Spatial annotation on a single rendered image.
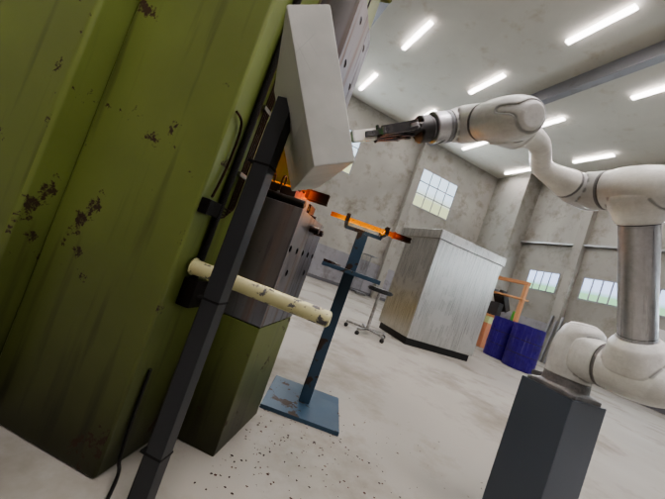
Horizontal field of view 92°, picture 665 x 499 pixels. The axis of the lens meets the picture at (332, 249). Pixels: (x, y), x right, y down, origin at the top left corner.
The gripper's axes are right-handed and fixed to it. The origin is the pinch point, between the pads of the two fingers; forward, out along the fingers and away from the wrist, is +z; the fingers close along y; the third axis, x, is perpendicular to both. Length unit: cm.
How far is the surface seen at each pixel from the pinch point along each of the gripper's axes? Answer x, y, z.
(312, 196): -10.5, 44.7, 8.1
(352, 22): 48, 31, -15
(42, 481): -74, 9, 96
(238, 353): -62, 31, 46
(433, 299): -162, 344, -208
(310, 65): 6.1, -27.1, 18.8
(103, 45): 40, 26, 66
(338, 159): -10.7, -27.1, 16.3
